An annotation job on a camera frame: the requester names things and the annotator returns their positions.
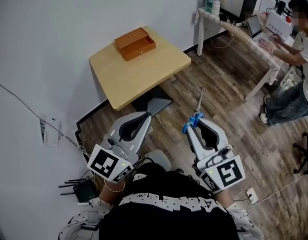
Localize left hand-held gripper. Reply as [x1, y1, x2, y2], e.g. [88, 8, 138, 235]
[87, 111, 153, 184]

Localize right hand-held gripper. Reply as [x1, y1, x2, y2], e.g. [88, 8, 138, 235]
[185, 119, 246, 195]

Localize blue-handled scissors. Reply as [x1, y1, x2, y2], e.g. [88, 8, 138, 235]
[182, 86, 205, 135]

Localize orange box container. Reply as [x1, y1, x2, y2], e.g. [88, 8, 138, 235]
[114, 26, 157, 62]

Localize person's left forearm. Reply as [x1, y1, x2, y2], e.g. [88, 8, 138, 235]
[98, 178, 126, 207]

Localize person's right forearm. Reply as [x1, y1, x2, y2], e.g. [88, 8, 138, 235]
[213, 188, 236, 214]

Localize person's grey shoe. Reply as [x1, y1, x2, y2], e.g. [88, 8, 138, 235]
[144, 149, 171, 172]

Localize small light wooden table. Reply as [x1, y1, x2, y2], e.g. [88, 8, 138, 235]
[88, 25, 192, 118]

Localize white floor power strip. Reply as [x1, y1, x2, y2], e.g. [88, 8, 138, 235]
[245, 187, 259, 205]

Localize black router with antennas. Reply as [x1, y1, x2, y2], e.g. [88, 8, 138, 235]
[58, 178, 97, 204]

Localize person's black and white top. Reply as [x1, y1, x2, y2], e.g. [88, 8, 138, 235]
[57, 156, 265, 240]

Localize black office chair base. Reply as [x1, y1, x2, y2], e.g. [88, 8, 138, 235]
[292, 131, 308, 176]

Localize white stool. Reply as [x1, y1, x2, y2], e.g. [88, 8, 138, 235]
[278, 65, 305, 98]

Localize long white desk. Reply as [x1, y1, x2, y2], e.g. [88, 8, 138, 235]
[197, 7, 281, 103]

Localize silver laptop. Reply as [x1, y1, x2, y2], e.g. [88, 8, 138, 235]
[245, 14, 272, 44]

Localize small white bottle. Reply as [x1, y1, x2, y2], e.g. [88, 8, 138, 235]
[212, 0, 221, 17]

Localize white box device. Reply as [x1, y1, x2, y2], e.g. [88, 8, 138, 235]
[265, 8, 294, 39]

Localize thin gold bracelet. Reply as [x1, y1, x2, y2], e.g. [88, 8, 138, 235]
[103, 178, 126, 193]

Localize white open wall panel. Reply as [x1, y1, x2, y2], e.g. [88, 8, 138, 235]
[39, 114, 62, 149]

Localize white floor cable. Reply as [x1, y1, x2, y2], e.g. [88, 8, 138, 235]
[233, 173, 306, 208]

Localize thin grey wall cable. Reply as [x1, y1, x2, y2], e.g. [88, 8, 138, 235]
[0, 78, 82, 150]

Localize black camera device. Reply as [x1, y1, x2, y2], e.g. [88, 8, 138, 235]
[275, 0, 292, 17]

